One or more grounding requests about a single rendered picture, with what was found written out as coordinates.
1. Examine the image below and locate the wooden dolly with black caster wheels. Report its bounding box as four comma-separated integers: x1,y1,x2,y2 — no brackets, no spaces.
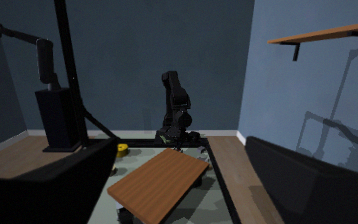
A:
107,147,209,224

